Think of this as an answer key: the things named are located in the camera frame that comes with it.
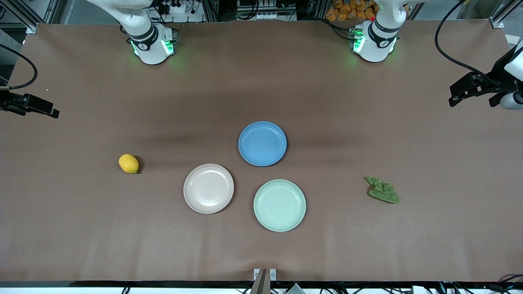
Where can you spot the grey electronics unit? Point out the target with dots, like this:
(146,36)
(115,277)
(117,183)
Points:
(265,8)

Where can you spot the green lettuce leaf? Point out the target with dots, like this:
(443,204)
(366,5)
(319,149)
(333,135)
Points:
(384,194)

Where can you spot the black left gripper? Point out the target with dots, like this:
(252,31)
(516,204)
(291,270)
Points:
(497,78)

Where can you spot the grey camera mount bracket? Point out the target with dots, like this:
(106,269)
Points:
(263,281)

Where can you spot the pile of orange fruit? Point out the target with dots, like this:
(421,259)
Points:
(345,9)

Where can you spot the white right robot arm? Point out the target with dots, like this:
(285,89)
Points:
(151,45)

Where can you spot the blue round plate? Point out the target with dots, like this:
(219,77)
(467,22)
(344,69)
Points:
(262,143)

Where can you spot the aluminium frame profile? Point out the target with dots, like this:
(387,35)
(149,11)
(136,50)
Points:
(32,27)
(500,18)

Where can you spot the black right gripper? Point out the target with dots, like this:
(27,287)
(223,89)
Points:
(7,102)

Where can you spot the yellow lemon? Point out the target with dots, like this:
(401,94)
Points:
(128,163)

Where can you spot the white power strip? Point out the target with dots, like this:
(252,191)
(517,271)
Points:
(177,9)

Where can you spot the beige round plate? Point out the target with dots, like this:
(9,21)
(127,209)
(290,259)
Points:
(208,188)

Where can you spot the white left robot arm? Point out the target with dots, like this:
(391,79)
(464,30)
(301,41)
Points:
(374,41)

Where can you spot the mint green round plate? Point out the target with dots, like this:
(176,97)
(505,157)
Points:
(280,205)

